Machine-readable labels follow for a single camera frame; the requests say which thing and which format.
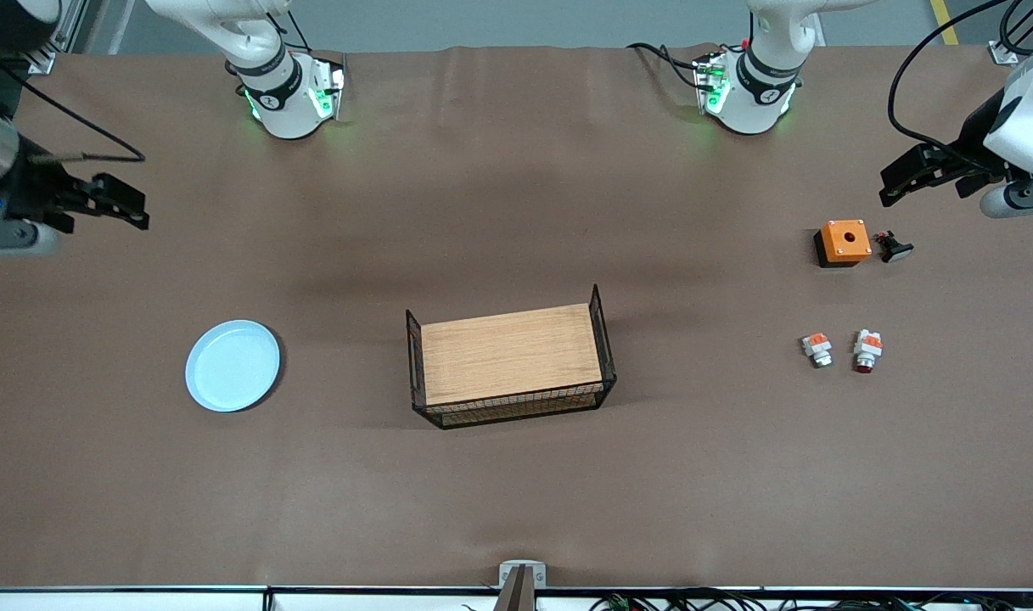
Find black wire wooden top rack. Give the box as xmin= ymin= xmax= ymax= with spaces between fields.
xmin=406 ymin=284 xmax=617 ymax=430

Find red lens push button switch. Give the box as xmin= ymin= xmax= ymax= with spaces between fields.
xmin=851 ymin=329 xmax=884 ymax=375

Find orange button enclosure box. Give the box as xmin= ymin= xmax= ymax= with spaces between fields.
xmin=813 ymin=219 xmax=873 ymax=269

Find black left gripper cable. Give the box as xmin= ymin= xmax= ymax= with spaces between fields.
xmin=888 ymin=0 xmax=1022 ymax=164

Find white table edge rail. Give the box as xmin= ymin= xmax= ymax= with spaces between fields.
xmin=0 ymin=587 xmax=1033 ymax=611

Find black cable bundle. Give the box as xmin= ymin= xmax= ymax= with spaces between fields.
xmin=461 ymin=590 xmax=1033 ymax=611

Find aluminium frame strut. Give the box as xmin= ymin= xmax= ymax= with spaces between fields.
xmin=20 ymin=0 xmax=88 ymax=76
xmin=987 ymin=0 xmax=1033 ymax=67

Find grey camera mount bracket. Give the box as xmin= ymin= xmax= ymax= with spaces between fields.
xmin=499 ymin=560 xmax=547 ymax=611

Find light blue round plate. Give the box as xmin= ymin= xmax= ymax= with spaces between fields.
xmin=185 ymin=319 xmax=282 ymax=413

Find brown table cover sheet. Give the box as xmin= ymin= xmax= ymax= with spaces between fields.
xmin=0 ymin=42 xmax=1033 ymax=591

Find black push button head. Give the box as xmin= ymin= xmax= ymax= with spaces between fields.
xmin=873 ymin=229 xmax=914 ymax=264

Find black left arm base cable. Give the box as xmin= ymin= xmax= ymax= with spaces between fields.
xmin=626 ymin=41 xmax=705 ymax=91

